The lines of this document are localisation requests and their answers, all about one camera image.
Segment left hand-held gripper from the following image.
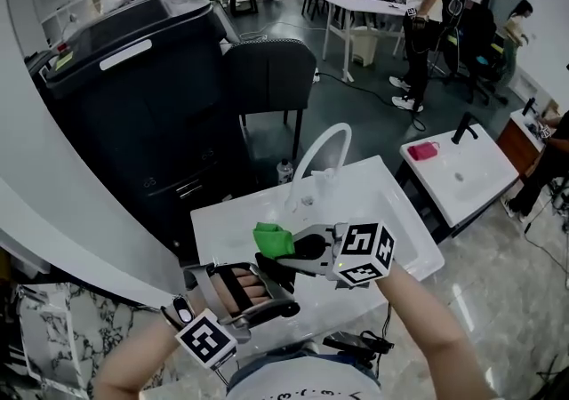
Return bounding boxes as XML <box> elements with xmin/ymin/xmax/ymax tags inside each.
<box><xmin>173</xmin><ymin>261</ymin><xmax>302</xmax><ymax>369</ymax></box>

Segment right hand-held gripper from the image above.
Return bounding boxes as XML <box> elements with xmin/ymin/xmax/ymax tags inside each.
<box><xmin>274</xmin><ymin>219</ymin><xmax>397</xmax><ymax>290</ymax></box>

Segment green cloth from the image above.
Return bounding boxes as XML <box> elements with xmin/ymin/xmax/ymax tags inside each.
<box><xmin>252</xmin><ymin>221</ymin><xmax>296</xmax><ymax>260</ymax></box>

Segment person's right forearm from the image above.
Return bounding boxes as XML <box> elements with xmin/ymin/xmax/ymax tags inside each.
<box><xmin>374</xmin><ymin>263</ymin><xmax>497</xmax><ymax>400</ymax></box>

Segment person's left forearm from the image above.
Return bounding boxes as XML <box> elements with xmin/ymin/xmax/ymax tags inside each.
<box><xmin>92</xmin><ymin>321</ymin><xmax>204</xmax><ymax>400</ymax></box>

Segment clear plastic bottle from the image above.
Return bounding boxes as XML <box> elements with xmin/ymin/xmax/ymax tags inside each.
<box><xmin>276</xmin><ymin>158</ymin><xmax>294</xmax><ymax>186</ymax></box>

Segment person's left hand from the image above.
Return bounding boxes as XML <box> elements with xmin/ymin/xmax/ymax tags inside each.
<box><xmin>211</xmin><ymin>267</ymin><xmax>274</xmax><ymax>316</ymax></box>

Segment person's blue jeans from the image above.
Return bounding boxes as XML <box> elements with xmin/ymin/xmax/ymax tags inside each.
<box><xmin>226</xmin><ymin>340</ymin><xmax>383</xmax><ymax>388</ymax></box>

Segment person's white shirt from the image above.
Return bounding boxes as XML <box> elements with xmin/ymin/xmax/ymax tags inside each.
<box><xmin>225</xmin><ymin>356</ymin><xmax>383</xmax><ymax>400</ymax></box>

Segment black smart wristband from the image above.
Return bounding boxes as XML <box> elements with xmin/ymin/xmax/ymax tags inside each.
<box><xmin>159</xmin><ymin>293</ymin><xmax>197</xmax><ymax>332</ymax></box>

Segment white gooseneck faucet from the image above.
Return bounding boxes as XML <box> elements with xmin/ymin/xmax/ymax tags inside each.
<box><xmin>284</xmin><ymin>122</ymin><xmax>353</xmax><ymax>212</ymax></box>

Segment pink sponge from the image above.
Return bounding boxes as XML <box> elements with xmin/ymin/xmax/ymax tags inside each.
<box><xmin>407</xmin><ymin>141</ymin><xmax>441</xmax><ymax>163</ymax></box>

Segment dark grey chair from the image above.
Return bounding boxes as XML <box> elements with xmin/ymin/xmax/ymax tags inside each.
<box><xmin>224</xmin><ymin>38</ymin><xmax>318</xmax><ymax>159</ymax></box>

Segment white waste bin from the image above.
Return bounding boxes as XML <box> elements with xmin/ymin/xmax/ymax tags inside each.
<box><xmin>350</xmin><ymin>27</ymin><xmax>380</xmax><ymax>68</ymax></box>

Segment large black printer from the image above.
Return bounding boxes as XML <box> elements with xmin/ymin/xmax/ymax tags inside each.
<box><xmin>30</xmin><ymin>0</ymin><xmax>250</xmax><ymax>257</ymax></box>

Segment marble sink cabinet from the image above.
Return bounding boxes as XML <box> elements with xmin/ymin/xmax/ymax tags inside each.
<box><xmin>0</xmin><ymin>282</ymin><xmax>179</xmax><ymax>400</ymax></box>

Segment wooden cabinet with sink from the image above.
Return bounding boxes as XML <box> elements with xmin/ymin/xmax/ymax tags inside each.
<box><xmin>496</xmin><ymin>108</ymin><xmax>557</xmax><ymax>177</ymax></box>

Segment white table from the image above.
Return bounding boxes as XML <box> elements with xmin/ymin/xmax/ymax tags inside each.
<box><xmin>319</xmin><ymin>0</ymin><xmax>408</xmax><ymax>83</ymax></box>

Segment black office chair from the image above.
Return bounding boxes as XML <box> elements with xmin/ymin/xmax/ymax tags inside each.
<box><xmin>457</xmin><ymin>2</ymin><xmax>510</xmax><ymax>106</ymax></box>

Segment black backpack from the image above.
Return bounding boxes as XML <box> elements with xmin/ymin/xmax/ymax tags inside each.
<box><xmin>442</xmin><ymin>0</ymin><xmax>470</xmax><ymax>30</ymax></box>

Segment black device with cables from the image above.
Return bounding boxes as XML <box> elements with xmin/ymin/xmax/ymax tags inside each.
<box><xmin>321</xmin><ymin>329</ymin><xmax>396</xmax><ymax>369</ymax></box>

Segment white sink on steel frame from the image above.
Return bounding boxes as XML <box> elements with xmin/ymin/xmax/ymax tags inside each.
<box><xmin>189</xmin><ymin>155</ymin><xmax>445</xmax><ymax>346</ymax></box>

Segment white sink on black frame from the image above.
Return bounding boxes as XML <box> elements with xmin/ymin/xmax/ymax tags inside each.
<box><xmin>398</xmin><ymin>123</ymin><xmax>520</xmax><ymax>229</ymax></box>

